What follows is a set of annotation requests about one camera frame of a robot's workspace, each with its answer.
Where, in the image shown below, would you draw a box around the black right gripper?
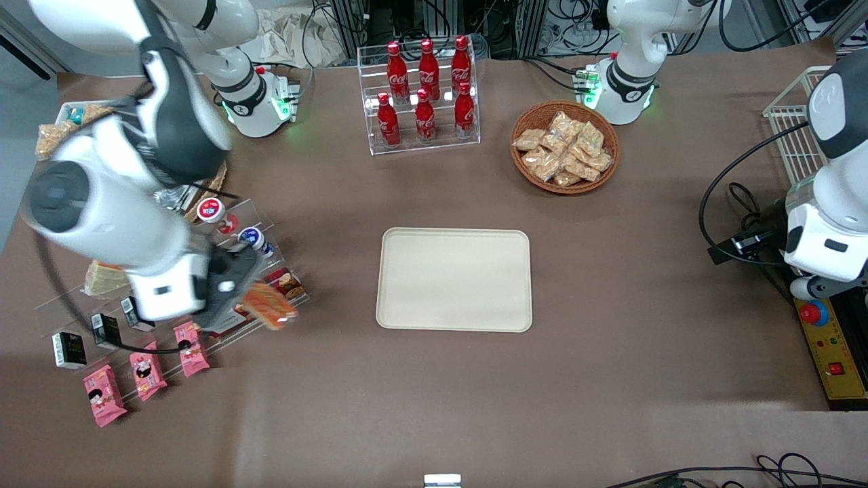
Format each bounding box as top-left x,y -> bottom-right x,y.
202,245 -> 267,333

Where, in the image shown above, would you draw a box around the packaged sandwich with orange filling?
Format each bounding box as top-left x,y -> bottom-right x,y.
241,281 -> 300,331

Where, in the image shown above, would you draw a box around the packaged sandwich with pale bread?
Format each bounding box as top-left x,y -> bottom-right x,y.
83,260 -> 131,299

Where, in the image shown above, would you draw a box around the beige serving tray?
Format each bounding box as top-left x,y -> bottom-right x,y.
376,227 -> 534,333

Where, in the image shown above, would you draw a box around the red cookie box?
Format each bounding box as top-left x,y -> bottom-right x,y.
203,267 -> 307,338

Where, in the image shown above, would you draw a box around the yogurt cup blue lid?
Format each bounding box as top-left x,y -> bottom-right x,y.
237,227 -> 276,261

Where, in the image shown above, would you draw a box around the yellow emergency stop box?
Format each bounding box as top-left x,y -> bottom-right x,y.
793,297 -> 868,412

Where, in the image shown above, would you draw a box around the pink snack packet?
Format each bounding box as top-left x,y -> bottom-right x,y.
83,365 -> 127,428
174,321 -> 211,378
130,341 -> 168,402

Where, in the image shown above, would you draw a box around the yogurt cup red lid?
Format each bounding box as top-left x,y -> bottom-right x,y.
197,197 -> 239,235

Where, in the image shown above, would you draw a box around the black connector block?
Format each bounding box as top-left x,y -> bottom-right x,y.
707,227 -> 789,266

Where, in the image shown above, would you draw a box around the oval wicker basket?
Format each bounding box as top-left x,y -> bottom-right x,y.
183,157 -> 228,218

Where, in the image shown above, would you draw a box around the small black carton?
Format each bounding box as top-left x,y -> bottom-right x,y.
52,333 -> 87,370
120,296 -> 154,333
91,313 -> 123,350

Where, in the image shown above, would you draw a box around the foil food container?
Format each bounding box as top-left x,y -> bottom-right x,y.
155,187 -> 199,212

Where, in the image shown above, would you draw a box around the clear acrylic tiered stand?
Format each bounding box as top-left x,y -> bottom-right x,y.
34,197 -> 313,380

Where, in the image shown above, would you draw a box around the red cola bottle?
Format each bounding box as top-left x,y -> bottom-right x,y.
376,91 -> 401,148
386,41 -> 410,104
454,81 -> 476,139
414,87 -> 437,144
418,38 -> 441,102
450,35 -> 473,96

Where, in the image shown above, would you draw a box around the brown table cover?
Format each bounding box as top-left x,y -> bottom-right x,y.
0,37 -> 868,488

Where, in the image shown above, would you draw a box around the clear acrylic bottle rack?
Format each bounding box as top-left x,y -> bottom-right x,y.
357,37 -> 481,157

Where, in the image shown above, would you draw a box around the clear bag of crackers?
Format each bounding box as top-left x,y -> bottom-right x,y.
36,121 -> 80,161

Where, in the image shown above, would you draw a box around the white crumpled cloth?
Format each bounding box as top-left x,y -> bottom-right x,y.
256,5 -> 348,69

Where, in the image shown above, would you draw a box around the round wicker basket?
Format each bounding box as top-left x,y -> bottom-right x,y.
509,100 -> 621,197

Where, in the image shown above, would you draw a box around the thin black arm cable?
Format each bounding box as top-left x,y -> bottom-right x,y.
33,227 -> 194,355

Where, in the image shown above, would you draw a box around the white wire rack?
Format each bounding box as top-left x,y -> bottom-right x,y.
762,65 -> 833,185

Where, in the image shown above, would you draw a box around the black looped cable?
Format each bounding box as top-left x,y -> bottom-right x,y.
698,120 -> 812,267

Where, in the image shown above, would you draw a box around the black floor cables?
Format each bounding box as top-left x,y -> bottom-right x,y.
602,452 -> 868,488

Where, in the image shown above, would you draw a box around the equipment rack with cables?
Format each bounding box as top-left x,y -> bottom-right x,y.
331,0 -> 614,60

